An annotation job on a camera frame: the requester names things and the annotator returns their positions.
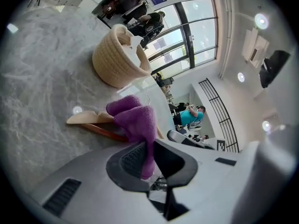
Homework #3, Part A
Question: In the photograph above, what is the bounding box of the white tissue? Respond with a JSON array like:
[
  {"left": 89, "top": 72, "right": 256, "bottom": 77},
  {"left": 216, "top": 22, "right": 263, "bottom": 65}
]
[{"left": 123, "top": 35, "right": 144, "bottom": 56}]

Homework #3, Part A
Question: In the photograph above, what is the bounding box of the woven beige basket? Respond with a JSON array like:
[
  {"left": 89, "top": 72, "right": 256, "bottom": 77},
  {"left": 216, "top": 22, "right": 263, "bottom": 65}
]
[{"left": 92, "top": 24, "right": 152, "bottom": 89}]

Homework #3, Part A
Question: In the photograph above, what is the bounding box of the purple cloth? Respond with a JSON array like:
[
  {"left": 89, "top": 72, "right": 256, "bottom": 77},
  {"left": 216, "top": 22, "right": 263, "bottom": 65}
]
[{"left": 106, "top": 95, "right": 157, "bottom": 181}]

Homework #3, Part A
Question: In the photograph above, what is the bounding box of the black grid frame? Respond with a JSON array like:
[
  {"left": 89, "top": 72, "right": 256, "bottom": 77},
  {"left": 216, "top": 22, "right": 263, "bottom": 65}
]
[{"left": 198, "top": 77, "right": 241, "bottom": 153}]

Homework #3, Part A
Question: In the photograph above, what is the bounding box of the black office chair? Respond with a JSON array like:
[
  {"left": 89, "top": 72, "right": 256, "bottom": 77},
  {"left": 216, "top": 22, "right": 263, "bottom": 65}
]
[{"left": 160, "top": 77, "right": 175, "bottom": 89}]

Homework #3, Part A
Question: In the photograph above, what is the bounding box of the large arched glass window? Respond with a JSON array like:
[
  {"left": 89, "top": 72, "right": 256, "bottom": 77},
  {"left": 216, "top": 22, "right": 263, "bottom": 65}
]
[{"left": 142, "top": 0, "right": 220, "bottom": 79}]

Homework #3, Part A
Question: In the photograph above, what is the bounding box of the white ceiling air conditioner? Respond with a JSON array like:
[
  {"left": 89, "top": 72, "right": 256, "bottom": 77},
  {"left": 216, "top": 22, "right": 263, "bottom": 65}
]
[{"left": 241, "top": 28, "right": 271, "bottom": 68}]

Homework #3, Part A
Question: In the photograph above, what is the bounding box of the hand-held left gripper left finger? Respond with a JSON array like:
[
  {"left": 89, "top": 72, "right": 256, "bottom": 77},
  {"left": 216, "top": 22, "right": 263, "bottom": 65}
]
[{"left": 30, "top": 140, "right": 165, "bottom": 224}]

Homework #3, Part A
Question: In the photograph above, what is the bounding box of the grey marble table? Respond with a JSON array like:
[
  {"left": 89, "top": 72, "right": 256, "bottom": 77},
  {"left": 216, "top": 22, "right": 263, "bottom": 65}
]
[{"left": 0, "top": 5, "right": 173, "bottom": 163}]

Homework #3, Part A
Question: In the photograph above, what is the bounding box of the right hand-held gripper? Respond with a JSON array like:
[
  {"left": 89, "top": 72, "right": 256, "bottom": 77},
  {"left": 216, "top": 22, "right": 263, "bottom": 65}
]
[{"left": 166, "top": 129, "right": 227, "bottom": 152}]

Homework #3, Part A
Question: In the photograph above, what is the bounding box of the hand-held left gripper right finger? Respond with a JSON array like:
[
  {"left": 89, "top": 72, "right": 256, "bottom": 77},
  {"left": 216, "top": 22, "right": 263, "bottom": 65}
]
[{"left": 153, "top": 138, "right": 249, "bottom": 224}]

